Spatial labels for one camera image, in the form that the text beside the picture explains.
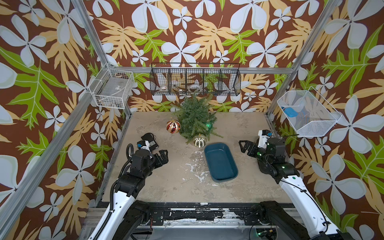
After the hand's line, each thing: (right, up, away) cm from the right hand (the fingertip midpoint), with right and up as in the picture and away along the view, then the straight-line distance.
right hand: (245, 142), depth 79 cm
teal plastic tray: (-9, -15, +13) cm, 21 cm away
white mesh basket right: (+37, +16, +5) cm, 40 cm away
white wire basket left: (-75, +32, +7) cm, 82 cm away
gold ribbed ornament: (-25, +1, -5) cm, 25 cm away
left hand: (-45, -5, -2) cm, 45 cm away
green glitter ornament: (-20, +10, -1) cm, 22 cm away
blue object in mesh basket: (+28, +17, +6) cm, 34 cm away
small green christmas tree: (-26, +14, +3) cm, 30 cm away
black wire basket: (-13, +40, +17) cm, 46 cm away
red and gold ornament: (-38, +9, -6) cm, 39 cm away
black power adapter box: (-57, +1, +25) cm, 63 cm away
